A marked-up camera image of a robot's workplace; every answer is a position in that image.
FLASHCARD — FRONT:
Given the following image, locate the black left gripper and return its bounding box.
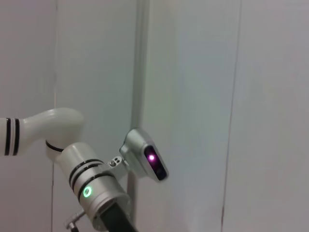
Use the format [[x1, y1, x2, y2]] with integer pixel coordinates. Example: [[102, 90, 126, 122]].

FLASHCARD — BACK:
[[100, 202, 141, 232]]

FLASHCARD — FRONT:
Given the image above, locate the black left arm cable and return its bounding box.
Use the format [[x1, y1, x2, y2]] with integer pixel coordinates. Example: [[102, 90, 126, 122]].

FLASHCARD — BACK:
[[64, 209, 85, 230]]

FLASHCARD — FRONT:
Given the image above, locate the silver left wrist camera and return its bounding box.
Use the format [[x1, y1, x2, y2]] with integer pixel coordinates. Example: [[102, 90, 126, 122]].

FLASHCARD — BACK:
[[119, 128, 169, 182]]

